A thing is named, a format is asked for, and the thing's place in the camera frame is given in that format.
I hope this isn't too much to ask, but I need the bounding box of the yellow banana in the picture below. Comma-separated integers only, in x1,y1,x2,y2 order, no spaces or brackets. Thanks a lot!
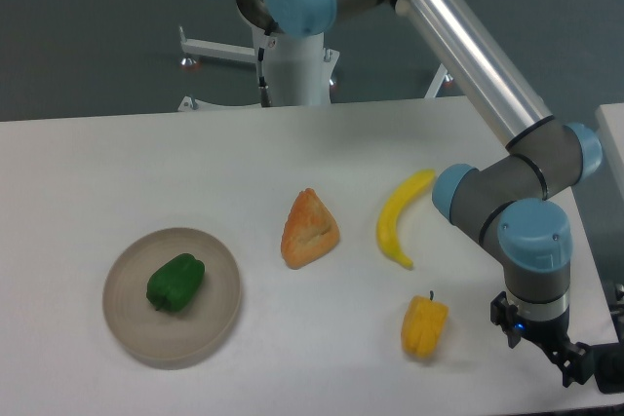
375,169,436,270

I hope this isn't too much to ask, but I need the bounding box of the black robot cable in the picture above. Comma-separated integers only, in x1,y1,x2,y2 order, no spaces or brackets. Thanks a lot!
256,16,279,108

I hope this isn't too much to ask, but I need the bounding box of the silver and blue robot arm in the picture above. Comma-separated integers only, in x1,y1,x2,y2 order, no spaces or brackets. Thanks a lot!
236,0,603,385

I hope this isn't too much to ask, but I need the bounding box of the yellow bell pepper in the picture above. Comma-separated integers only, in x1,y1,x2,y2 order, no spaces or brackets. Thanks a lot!
401,290,449,359

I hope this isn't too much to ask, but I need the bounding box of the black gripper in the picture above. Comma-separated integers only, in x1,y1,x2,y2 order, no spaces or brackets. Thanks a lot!
489,291,593,388

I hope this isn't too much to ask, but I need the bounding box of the green bell pepper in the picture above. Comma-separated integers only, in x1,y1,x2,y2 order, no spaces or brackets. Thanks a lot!
146,253,205,313

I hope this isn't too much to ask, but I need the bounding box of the beige round plate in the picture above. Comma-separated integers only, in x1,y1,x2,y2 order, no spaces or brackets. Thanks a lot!
102,228,243,369

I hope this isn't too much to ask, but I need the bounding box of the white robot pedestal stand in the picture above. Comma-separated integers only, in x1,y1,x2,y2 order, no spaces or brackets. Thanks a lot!
179,0,454,111

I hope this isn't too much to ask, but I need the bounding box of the black device at table edge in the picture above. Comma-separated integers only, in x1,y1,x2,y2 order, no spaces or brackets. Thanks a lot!
592,279,624,394

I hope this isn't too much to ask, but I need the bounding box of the white side table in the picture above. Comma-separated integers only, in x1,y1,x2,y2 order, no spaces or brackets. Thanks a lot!
596,103,624,164

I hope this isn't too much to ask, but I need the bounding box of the orange triangular bread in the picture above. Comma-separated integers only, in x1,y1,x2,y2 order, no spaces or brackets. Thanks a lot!
281,188,340,270

